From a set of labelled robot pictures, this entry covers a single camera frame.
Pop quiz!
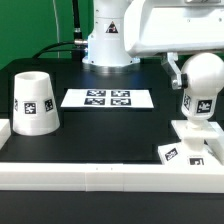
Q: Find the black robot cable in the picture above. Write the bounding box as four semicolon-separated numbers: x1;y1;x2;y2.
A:
31;0;89;60

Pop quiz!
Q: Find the white lamp base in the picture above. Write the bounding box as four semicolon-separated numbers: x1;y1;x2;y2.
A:
158;120;222;167

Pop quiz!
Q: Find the white lamp bulb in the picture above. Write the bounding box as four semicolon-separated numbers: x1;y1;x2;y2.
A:
181;53;224;129

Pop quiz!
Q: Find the white front wall rail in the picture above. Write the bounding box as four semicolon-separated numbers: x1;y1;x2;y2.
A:
0;163;224;193

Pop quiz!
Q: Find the white wall block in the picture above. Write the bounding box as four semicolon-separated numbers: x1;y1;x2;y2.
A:
208;122;224;166
0;119;11;150

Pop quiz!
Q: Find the white lamp shade cone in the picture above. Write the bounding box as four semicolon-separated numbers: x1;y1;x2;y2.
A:
13;71;60;136

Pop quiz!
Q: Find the thin white cable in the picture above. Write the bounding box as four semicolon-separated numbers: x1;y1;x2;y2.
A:
52;0;62;59

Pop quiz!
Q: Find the white left wall block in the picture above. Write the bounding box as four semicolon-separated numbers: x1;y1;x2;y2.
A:
0;119;11;150

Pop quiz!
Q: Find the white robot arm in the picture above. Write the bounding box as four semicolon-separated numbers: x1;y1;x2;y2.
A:
83;0;224;89

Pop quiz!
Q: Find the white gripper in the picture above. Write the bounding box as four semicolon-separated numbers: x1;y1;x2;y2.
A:
124;0;224;90

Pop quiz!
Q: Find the white marker sheet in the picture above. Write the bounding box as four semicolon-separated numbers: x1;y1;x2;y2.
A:
61;89;154;109

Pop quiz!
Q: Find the white right wall block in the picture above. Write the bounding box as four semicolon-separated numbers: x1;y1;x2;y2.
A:
208;122;224;166

